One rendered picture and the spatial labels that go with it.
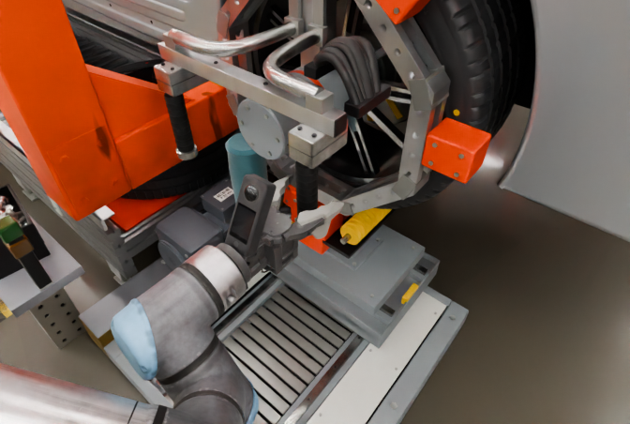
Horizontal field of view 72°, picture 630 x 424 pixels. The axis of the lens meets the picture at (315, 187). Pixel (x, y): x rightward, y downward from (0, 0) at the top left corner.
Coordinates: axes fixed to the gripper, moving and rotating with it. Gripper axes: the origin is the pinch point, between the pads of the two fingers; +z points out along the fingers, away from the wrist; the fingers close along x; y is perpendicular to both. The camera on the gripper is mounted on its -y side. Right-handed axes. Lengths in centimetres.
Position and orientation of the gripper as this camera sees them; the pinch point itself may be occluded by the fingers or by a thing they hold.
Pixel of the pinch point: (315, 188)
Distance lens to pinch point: 74.0
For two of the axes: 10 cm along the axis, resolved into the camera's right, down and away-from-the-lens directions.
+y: 0.0, 7.5, 6.6
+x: 7.7, 4.2, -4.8
